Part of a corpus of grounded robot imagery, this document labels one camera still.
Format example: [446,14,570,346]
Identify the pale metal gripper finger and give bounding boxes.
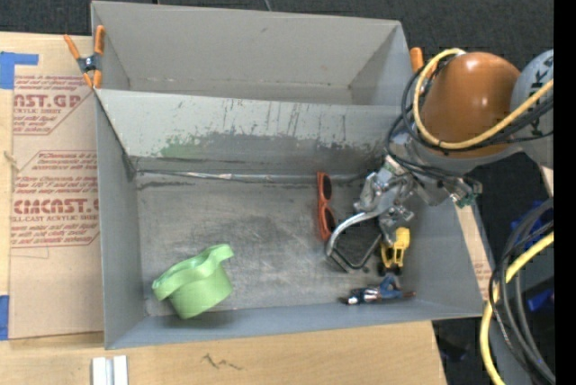
[324,208,390,274]
[379,204,415,241]

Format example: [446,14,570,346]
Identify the black flat rectangle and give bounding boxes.
[336,228,383,273]

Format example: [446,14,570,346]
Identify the yellow toy vehicle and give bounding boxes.
[376,226,412,278]

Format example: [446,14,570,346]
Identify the orange sunglasses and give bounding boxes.
[315,171,338,243]

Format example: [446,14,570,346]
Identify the blue toy figure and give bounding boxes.
[345,273,417,307]

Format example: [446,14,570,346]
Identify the grey metal bin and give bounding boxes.
[89,0,490,351]

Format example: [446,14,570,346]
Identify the green plastic cup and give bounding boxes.
[150,243,236,321]

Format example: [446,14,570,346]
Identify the brown cardboard board red print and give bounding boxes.
[0,31,497,342]

